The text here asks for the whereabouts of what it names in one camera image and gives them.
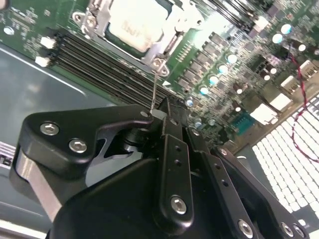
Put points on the metal socket cover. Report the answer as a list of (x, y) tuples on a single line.
[(97, 25)]

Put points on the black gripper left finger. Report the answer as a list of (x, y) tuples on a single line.
[(62, 129)]

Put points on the silver CPU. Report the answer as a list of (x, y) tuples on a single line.
[(134, 27)]

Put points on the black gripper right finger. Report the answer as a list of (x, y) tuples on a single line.
[(219, 179)]

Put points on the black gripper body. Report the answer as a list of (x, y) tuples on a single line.
[(112, 204)]

